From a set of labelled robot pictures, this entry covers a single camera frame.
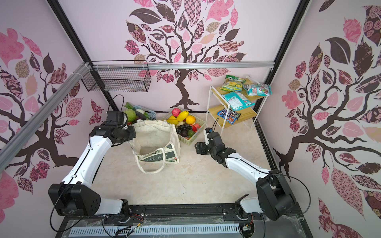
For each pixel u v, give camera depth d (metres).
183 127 1.00
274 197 0.42
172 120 1.07
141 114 1.10
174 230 0.70
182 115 1.05
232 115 0.95
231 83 0.87
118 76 0.95
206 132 0.79
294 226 0.71
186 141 0.97
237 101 0.76
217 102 0.83
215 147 0.65
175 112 1.10
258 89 0.78
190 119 1.04
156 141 0.97
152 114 1.13
